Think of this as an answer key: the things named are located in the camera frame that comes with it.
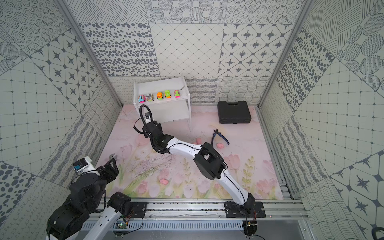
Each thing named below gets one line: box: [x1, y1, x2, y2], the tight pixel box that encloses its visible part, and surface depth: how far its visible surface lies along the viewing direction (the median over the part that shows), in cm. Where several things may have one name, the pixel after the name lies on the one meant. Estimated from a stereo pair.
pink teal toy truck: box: [137, 94, 146, 103], surface depth 77 cm
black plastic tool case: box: [217, 101, 252, 124], surface depth 116 cm
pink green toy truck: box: [174, 89, 181, 98], surface depth 79 cm
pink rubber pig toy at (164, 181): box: [159, 178, 169, 185], surface depth 83 cm
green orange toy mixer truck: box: [156, 92, 164, 100], surface depth 78 cm
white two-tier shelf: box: [133, 77, 192, 132], surface depth 82 cm
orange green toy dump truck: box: [164, 90, 172, 99], surface depth 79 cm
